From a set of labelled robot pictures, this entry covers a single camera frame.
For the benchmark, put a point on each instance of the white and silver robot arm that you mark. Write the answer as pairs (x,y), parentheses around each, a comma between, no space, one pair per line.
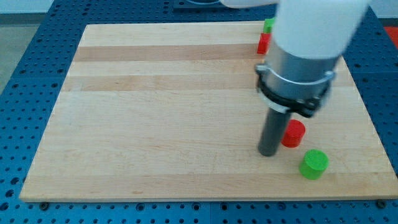
(307,39)

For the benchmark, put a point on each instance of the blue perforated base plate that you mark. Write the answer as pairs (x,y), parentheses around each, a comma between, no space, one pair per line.
(30,94)

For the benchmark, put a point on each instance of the light wooden board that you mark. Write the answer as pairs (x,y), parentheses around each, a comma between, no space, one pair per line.
(170,112)

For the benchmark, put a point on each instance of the green block at board edge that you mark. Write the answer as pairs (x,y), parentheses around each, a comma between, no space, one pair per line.
(268,25)

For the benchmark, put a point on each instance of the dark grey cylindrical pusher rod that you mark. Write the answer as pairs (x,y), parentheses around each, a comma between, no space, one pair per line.
(273,132)

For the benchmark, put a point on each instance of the red block at board edge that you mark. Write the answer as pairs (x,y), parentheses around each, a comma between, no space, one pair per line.
(263,44)

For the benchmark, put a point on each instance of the green cylinder block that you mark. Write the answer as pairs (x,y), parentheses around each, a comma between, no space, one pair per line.
(314,163)

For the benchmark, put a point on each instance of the red cylinder block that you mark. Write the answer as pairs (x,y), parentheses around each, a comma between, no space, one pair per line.
(293,134)

